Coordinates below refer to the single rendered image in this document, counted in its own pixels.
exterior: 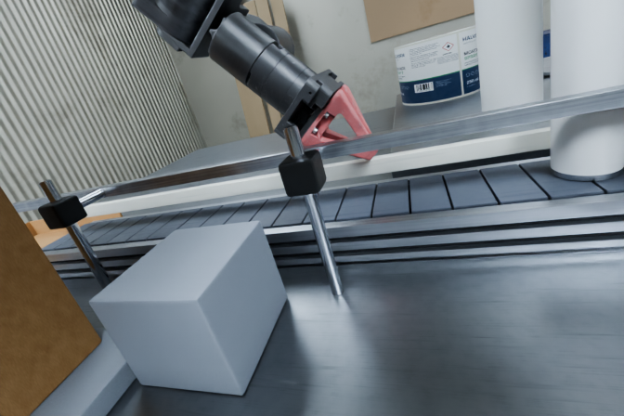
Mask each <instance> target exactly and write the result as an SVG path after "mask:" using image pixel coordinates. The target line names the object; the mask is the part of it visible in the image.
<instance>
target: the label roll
mask: <svg viewBox="0 0 624 416"><path fill-rule="evenodd" d="M394 51H395V57H396V68H397V74H398V80H399V85H400V92H401V97H402V103H403V104H404V105H408V106H416V105H425V104H432V103H437V102H443V101H447V100H452V99H455V98H462V97H465V96H468V95H471V94H473V93H475V92H478V91H480V80H479V67H478V55H477V42H476V29H475V26H472V27H468V28H464V29H461V30H458V31H455V32H448V33H445V34H441V35H438V36H435V37H431V38H428V39H424V40H421V41H418V42H415V43H411V44H408V45H403V46H399V47H396V48H394Z"/></svg>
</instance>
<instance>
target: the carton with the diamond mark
mask: <svg viewBox="0 0 624 416"><path fill-rule="evenodd" d="M100 343H101V339H100V337H99V336H98V334H97V332H96V331H95V329H94V328H93V326H92V325H91V323H90V322H89V320H88V319H87V317H86V316H85V313H84V312H83V310H82V309H81V307H79V305H78V304H77V302H76V301H75V299H74V298H73V296H72V294H71V293H70V291H69V290H68V288H67V287H66V285H65V284H64V282H63V281H62V279H61V277H60V276H59V274H58V272H57V271H56V269H55V268H54V267H53V266H52V264H51V263H50V261H49V260H48V258H47V257H46V255H45V253H44V252H43V250H42V249H41V247H40V246H39V244H38V243H37V241H36V239H35V238H34V236H33V234H32V233H31V231H30V230H29V229H28V228H27V226H26V225H25V223H24V222H23V220H22V219H21V217H20V215H19V214H18V212H17V211H16V209H15V208H14V206H13V204H12V203H11V201H10V200H9V198H8V197H7V195H6V194H5V192H4V191H3V190H2V188H1V187H0V416H30V415H31V414H32V413H33V412H34V411H35V410H36V409H37V407H38V406H39V405H40V404H41V403H42V402H43V401H44V400H45V399H46V398H47V397H48V396H49V395H50V394H51V393H52V392H53V391H54V390H55V389H56V388H57V387H58V386H59V385H60V384H61V383H62V382H63V381H64V380H65V379H66V378H67V377H68V376H69V375H70V374H71V373H72V372H73V371H74V370H75V369H76V368H77V367H78V366H79V365H80V364H81V363H82V362H83V361H84V360H85V359H86V358H87V356H88V355H89V354H90V353H91V352H92V351H93V350H94V349H95V348H96V347H97V346H98V345H99V344H100Z"/></svg>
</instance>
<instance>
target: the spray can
mask: <svg viewBox="0 0 624 416"><path fill-rule="evenodd" d="M617 85H624V0H551V98H559V97H563V96H568V95H574V94H578V93H583V92H588V91H592V90H597V89H602V88H607V87H612V86H617ZM550 171H551V173H552V174H553V175H554V176H557V177H560V178H563V179H568V180H575V181H600V180H606V179H611V178H614V177H617V176H620V175H621V174H623V172H624V107H621V108H615V109H610V110H600V111H595V112H589V113H584V114H579V115H573V116H568V117H563V118H557V119H551V166H550Z"/></svg>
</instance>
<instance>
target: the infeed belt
mask: <svg viewBox="0 0 624 416"><path fill-rule="evenodd" d="M550 166H551V160H543V161H536V162H524V163H519V166H518V165H517V164H510V165H503V166H497V167H490V168H484V169H480V173H481V175H480V173H479V171H478V170H477V169H476V170H470V171H463V172H457V173H450V174H443V176H444V179H445V180H443V177H442V175H430V176H424V177H417V178H411V179H410V180H409V181H408V179H403V180H397V181H390V182H383V183H378V186H376V184H369V185H363V186H356V187H350V188H337V189H330V190H323V191H321V192H319V193H317V196H318V202H319V205H320V209H321V212H322V215H323V218H324V222H325V223H330V222H339V221H348V220H357V219H366V218H375V217H385V216H394V215H411V214H420V213H430V212H439V211H448V210H457V209H466V208H475V207H485V206H494V205H503V204H512V203H521V202H539V201H547V200H557V199H566V198H576V197H585V196H593V195H603V194H612V193H621V192H624V172H623V174H621V175H619V176H617V177H614V178H611V179H606V180H600V181H575V180H568V179H563V178H560V177H557V176H555V175H553V174H552V173H551V171H550ZM376 187H377V189H376ZM251 221H260V222H261V224H262V227H263V229H266V228H284V227H293V226H302V225H311V223H310V220H309V216H308V213H307V210H306V205H305V202H304V198H303V196H295V197H288V196H283V197H277V198H270V199H263V200H256V201H247V202H245V201H244V202H236V203H230V204H225V205H216V206H210V207H203V208H196V209H189V210H184V211H176V212H169V213H162V214H150V215H143V216H136V217H131V218H130V217H129V218H123V219H116V220H110V221H103V222H96V223H89V224H84V225H82V226H80V229H81V230H82V231H83V233H84V235H85V237H86V239H87V240H88V242H89V244H90V245H91V247H93V246H102V245H112V244H120V243H129V242H139V241H156V240H164V239H165V238H166V237H167V236H169V235H170V234H171V233H172V232H173V231H175V230H177V229H185V228H201V227H209V226H218V225H225V224H234V223H242V222H251ZM74 248H77V246H76V245H75V243H74V241H73V240H72V238H71V236H70V234H69V233H68V234H66V235H65V236H63V237H61V238H59V239H58V240H55V241H53V242H52V243H50V244H48V245H47V246H46V247H44V248H42V250H43V252H47V251H56V250H65V249H74Z"/></svg>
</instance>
